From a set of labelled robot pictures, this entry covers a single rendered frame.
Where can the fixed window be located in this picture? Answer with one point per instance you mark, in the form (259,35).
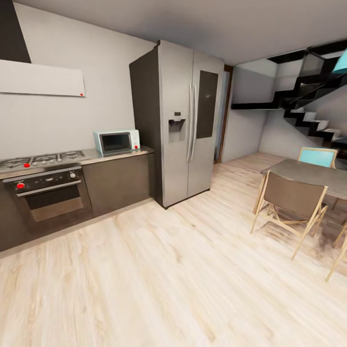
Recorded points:
(223,109)

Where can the fridge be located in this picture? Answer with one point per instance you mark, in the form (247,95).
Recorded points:
(176,96)

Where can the breakfast table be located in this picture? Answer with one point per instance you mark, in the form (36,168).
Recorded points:
(334,178)

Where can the stairs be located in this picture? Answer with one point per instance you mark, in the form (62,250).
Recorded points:
(302,84)

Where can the microwave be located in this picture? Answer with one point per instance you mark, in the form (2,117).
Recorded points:
(116,140)

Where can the burner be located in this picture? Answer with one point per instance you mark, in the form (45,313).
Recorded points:
(9,165)

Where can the range hood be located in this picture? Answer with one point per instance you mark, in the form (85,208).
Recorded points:
(18,74)

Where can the oven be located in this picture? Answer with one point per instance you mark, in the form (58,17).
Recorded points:
(47,198)

